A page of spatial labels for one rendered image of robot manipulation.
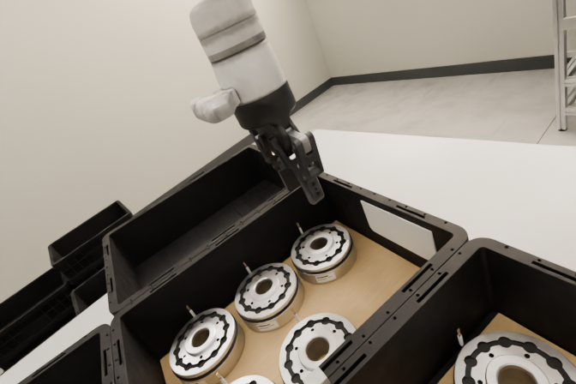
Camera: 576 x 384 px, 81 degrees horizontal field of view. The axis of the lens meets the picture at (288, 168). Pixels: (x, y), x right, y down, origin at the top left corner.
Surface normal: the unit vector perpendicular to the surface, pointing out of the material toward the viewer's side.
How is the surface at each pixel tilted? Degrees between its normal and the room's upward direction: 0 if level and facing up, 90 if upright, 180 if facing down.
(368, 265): 0
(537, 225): 0
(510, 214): 0
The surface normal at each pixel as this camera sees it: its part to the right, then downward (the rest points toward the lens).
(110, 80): 0.61, 0.14
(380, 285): -0.38, -0.81
